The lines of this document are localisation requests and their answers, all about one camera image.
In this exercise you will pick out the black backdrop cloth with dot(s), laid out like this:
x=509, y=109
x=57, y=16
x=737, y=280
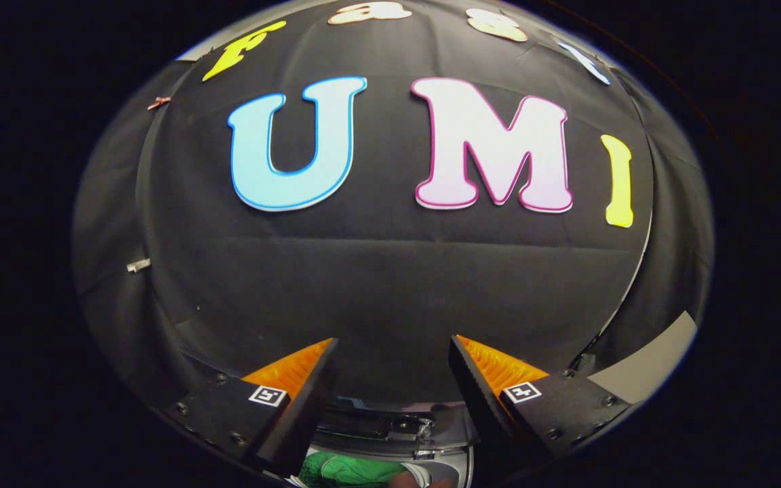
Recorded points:
x=390, y=291

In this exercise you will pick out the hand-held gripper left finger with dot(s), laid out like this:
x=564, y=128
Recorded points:
x=306, y=407

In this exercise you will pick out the green polo shirt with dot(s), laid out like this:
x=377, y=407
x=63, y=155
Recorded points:
x=343, y=471

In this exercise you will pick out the white frame pole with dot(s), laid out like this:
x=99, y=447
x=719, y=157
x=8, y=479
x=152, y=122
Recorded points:
x=641, y=271

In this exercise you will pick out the grey cabinet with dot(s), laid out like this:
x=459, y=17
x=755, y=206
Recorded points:
x=648, y=366

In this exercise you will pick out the white cloth clip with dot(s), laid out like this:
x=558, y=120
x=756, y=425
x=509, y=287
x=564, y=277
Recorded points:
x=138, y=265

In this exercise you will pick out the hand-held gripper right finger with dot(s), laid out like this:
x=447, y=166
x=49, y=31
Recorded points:
x=475, y=400

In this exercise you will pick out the orange cloth clip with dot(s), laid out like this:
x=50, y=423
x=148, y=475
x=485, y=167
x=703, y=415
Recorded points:
x=158, y=103

